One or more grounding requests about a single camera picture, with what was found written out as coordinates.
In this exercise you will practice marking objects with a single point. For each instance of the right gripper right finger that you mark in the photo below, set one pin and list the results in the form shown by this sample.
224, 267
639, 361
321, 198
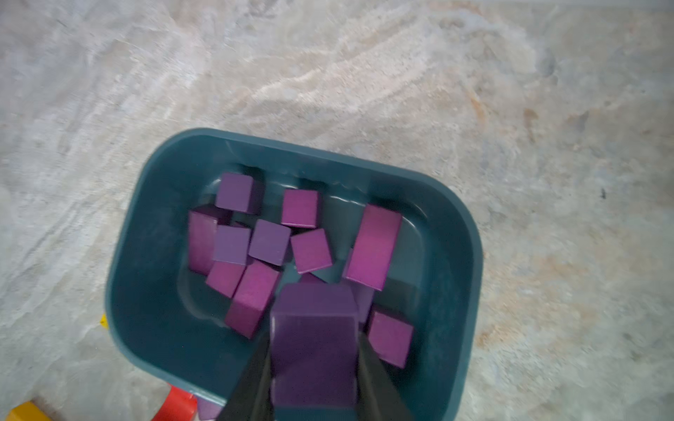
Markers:
378, 397

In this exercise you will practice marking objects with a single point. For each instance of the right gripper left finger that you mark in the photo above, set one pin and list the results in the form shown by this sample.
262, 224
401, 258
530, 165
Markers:
251, 396

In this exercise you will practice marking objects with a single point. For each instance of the purple cube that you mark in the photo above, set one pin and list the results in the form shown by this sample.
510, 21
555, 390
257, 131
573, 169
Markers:
390, 336
314, 346
300, 208
311, 251
269, 242

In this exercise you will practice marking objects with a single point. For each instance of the purple block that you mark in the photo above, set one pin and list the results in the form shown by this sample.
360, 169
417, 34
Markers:
258, 285

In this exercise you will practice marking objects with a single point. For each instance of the red arch brick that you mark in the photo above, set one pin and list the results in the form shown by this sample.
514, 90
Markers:
179, 405

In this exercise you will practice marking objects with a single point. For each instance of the purple long brick centre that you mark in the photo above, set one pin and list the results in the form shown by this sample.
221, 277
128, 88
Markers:
372, 253

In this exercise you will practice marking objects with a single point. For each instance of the yellow-orange brick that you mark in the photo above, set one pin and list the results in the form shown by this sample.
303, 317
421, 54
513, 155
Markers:
27, 411

